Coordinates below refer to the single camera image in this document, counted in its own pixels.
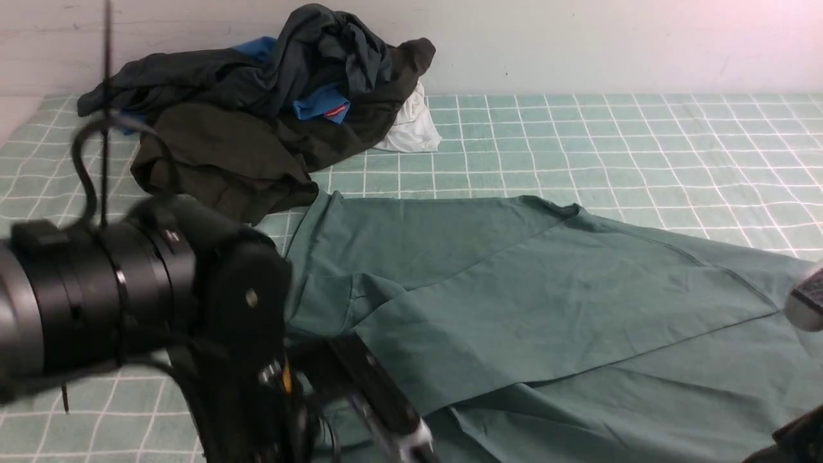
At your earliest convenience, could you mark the green long-sleeved shirt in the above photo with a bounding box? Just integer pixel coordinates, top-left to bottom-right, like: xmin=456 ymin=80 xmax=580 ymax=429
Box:
xmin=286 ymin=194 xmax=821 ymax=462

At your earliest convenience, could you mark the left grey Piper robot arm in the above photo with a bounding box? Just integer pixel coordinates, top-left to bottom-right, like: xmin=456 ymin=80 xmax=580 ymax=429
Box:
xmin=2 ymin=197 xmax=312 ymax=462

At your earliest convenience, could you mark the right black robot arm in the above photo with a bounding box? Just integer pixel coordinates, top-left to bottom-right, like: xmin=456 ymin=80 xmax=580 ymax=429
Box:
xmin=743 ymin=406 xmax=822 ymax=462

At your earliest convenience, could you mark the white crumpled garment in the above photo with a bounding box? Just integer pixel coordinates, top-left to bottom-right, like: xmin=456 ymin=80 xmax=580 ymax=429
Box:
xmin=374 ymin=81 xmax=443 ymax=153

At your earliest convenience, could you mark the blue garment with red label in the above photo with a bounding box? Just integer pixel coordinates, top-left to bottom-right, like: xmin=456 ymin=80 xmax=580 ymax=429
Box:
xmin=106 ymin=36 xmax=350 ymax=123

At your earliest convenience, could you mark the dark olive crumpled garment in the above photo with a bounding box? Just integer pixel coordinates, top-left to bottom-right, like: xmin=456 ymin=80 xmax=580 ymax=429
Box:
xmin=154 ymin=38 xmax=436 ymax=225

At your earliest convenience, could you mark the dark grey-blue crumpled garment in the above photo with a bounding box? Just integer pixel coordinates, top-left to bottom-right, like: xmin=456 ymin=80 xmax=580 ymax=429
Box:
xmin=77 ymin=4 xmax=392 ymax=117

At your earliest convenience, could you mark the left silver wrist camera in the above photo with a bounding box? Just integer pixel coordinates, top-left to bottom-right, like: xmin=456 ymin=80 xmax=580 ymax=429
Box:
xmin=286 ymin=333 xmax=440 ymax=462

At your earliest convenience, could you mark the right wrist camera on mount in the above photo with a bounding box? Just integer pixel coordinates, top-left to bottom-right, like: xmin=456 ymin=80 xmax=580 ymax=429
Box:
xmin=784 ymin=261 xmax=822 ymax=333

